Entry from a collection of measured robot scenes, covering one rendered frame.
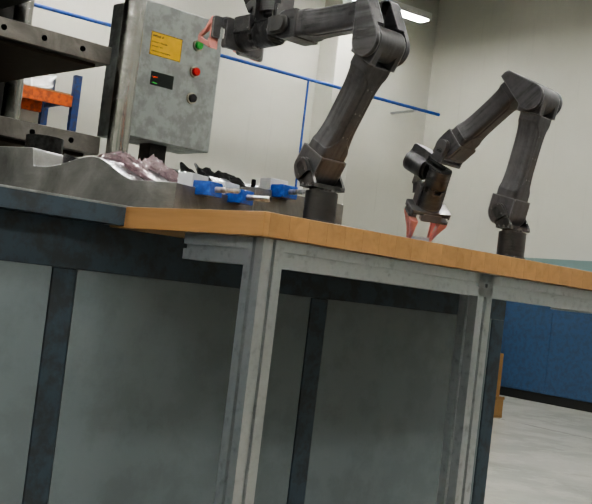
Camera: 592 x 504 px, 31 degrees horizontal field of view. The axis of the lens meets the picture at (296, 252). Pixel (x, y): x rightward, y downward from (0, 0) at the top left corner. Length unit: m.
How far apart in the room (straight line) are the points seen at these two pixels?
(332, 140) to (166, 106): 1.25
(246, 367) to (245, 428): 0.10
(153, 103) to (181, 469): 1.31
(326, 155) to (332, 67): 8.74
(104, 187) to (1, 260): 0.29
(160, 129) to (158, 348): 1.18
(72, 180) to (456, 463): 0.94
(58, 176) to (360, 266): 0.68
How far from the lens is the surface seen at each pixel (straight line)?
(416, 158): 2.63
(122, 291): 2.06
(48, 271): 1.98
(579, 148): 10.34
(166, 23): 3.22
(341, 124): 2.00
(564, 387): 9.43
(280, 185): 2.28
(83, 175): 2.16
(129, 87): 2.97
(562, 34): 10.80
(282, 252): 1.73
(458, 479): 2.13
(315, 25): 2.11
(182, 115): 3.22
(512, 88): 2.49
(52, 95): 8.65
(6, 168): 2.32
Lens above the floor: 0.67
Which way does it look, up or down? 2 degrees up
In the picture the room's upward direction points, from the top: 7 degrees clockwise
